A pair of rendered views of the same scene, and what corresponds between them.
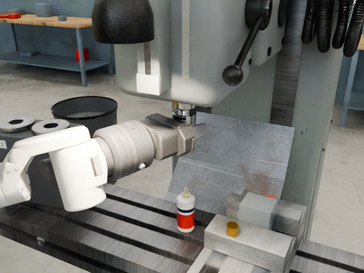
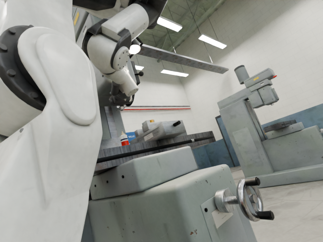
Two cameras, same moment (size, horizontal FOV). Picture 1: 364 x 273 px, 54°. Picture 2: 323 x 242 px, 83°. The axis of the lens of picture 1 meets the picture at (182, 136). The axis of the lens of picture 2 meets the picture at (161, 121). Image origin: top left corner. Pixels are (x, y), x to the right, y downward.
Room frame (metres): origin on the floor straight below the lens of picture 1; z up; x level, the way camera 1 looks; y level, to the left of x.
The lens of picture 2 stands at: (0.14, 0.84, 0.83)
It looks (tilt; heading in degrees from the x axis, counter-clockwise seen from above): 14 degrees up; 290
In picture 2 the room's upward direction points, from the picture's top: 17 degrees counter-clockwise
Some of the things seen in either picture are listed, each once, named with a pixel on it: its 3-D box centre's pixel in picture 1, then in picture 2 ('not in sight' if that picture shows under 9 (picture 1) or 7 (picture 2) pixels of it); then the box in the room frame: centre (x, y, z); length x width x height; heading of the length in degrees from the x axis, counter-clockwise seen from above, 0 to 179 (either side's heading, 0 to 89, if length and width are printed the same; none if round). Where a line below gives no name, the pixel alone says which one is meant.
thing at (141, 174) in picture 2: not in sight; (138, 174); (0.65, 0.00, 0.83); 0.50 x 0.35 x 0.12; 154
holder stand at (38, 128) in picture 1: (39, 158); not in sight; (0.84, 0.37, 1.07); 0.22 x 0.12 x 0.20; 75
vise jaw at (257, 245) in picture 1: (247, 241); (155, 126); (0.53, -0.12, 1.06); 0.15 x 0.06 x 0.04; 62
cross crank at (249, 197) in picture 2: not in sight; (239, 199); (0.20, 0.21, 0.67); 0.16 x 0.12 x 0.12; 154
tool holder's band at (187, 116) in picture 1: (184, 114); not in sight; (0.65, 0.00, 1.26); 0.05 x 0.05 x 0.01
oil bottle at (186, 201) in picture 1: (186, 208); (124, 140); (0.68, -0.01, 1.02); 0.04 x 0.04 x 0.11
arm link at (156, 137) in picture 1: (147, 142); (122, 95); (0.58, 0.06, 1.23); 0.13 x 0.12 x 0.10; 43
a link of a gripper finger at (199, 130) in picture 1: (195, 132); not in sight; (0.62, -0.03, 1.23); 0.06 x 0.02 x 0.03; 133
